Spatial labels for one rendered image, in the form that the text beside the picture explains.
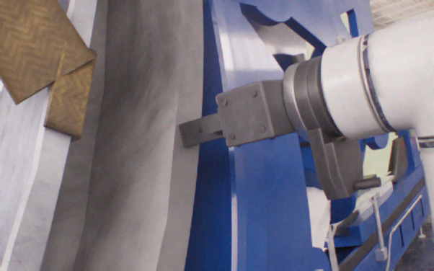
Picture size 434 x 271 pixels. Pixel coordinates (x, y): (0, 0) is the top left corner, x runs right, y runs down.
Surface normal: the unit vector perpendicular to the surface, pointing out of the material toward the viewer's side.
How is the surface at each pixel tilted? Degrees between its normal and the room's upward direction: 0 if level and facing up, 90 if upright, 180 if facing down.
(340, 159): 90
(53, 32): 83
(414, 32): 40
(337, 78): 76
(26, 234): 90
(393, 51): 66
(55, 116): 90
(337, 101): 100
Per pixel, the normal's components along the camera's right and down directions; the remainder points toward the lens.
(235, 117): -0.64, 0.14
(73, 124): 0.73, -0.18
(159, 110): -0.68, -0.29
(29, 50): 0.52, -0.26
